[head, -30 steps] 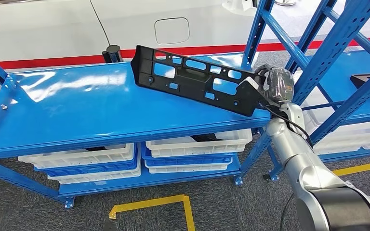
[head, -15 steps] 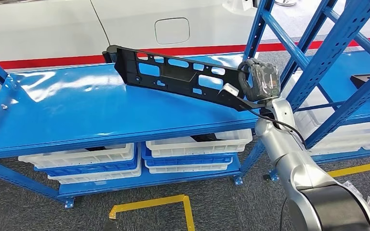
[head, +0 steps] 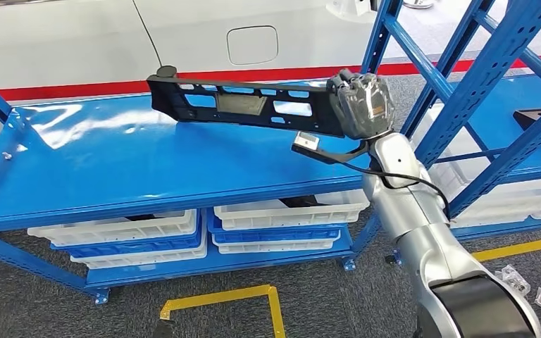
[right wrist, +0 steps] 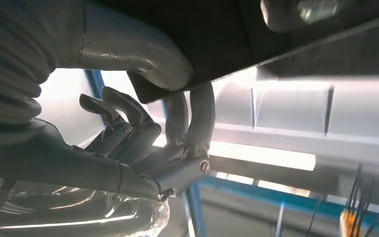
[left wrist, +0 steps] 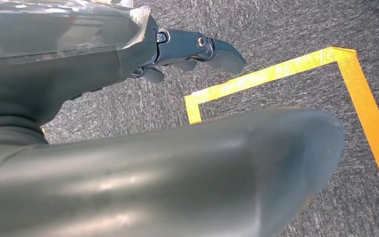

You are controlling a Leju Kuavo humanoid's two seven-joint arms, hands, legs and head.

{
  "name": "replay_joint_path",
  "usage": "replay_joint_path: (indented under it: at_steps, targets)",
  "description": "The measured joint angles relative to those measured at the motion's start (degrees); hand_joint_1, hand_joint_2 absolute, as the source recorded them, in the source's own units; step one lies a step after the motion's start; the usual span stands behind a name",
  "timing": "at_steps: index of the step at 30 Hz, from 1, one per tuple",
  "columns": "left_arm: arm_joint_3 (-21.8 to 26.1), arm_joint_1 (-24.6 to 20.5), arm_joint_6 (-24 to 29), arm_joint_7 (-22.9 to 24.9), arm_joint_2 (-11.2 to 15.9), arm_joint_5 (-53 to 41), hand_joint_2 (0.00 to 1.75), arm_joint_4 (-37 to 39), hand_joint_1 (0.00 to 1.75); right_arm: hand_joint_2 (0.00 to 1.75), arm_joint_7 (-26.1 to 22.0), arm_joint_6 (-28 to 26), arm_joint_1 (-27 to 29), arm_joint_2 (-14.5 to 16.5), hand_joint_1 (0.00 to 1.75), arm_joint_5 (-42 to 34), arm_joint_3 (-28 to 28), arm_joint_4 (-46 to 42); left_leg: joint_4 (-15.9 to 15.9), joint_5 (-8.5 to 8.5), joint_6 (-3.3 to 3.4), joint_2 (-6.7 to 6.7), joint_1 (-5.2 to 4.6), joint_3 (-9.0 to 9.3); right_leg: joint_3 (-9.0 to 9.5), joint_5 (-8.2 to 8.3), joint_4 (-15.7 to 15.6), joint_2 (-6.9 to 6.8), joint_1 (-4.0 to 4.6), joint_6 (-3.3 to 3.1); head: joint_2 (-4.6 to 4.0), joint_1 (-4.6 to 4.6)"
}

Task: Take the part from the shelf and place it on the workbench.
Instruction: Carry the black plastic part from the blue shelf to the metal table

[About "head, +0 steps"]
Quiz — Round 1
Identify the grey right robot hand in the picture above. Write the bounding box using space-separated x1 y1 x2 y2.
326 68 397 141

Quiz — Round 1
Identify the blue plastic crate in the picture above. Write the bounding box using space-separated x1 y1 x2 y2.
50 212 205 259
206 208 346 244

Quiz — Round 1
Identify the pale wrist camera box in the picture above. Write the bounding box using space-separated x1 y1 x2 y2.
294 131 321 153

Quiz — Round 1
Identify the blue metal shelf rack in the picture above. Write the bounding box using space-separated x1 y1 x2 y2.
394 0 541 269
0 0 541 306

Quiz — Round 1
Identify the clear bag with hardware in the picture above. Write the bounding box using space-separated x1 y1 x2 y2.
494 264 531 299

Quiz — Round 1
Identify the long black plastic panel part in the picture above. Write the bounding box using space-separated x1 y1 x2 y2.
513 108 541 139
147 74 349 139

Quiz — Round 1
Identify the yellow floor tape square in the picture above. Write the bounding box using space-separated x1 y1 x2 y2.
159 284 286 338
471 234 541 263

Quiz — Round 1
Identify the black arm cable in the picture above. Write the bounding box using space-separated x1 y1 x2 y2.
340 161 451 220

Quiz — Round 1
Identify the black camera bracket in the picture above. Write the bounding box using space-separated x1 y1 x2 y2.
291 139 379 165

